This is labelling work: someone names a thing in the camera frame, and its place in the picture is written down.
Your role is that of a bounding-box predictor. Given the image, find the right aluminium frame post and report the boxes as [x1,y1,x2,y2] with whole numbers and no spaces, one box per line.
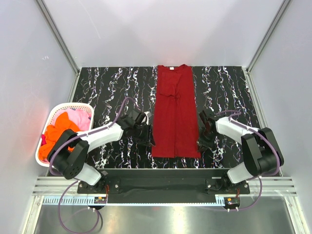
[246,0,292,73]

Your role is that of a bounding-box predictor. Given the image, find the orange t-shirt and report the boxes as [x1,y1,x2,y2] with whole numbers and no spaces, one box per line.
[38,108,80,162]

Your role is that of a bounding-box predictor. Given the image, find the left aluminium frame post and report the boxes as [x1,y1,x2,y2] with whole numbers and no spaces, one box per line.
[35,0,80,75]

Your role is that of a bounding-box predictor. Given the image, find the aluminium frame post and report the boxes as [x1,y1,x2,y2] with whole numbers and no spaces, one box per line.
[35,0,80,75]
[246,0,292,73]

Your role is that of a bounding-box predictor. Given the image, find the magenta garment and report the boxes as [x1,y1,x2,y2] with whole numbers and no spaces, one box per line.
[41,134,47,146]

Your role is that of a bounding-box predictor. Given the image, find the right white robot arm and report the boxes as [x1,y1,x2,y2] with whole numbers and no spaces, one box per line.
[197,110,284,193]

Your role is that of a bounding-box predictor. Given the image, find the white plastic laundry basket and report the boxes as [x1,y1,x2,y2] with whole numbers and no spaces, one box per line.
[35,102,94,168]

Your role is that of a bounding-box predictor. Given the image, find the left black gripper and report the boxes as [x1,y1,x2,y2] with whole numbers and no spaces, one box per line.
[132,122,155,147]

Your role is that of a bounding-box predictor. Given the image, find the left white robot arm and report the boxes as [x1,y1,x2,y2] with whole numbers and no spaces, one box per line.
[47,110,155,193]

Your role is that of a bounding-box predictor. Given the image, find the pink t-shirt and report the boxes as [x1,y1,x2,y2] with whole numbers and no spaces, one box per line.
[43,108,92,164]

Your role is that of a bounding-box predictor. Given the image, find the slotted cable duct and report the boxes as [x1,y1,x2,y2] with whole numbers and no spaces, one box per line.
[43,195,225,207]

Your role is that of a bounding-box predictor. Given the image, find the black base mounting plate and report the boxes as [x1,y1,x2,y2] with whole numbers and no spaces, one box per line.
[78,169,250,195]

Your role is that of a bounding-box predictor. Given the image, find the red t-shirt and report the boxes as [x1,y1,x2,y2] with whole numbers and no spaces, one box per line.
[152,64,200,158]

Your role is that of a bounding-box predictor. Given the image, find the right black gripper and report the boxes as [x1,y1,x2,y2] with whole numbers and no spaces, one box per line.
[196,127,217,153]

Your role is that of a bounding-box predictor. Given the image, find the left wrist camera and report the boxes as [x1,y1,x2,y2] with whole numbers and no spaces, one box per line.
[142,111,152,125]

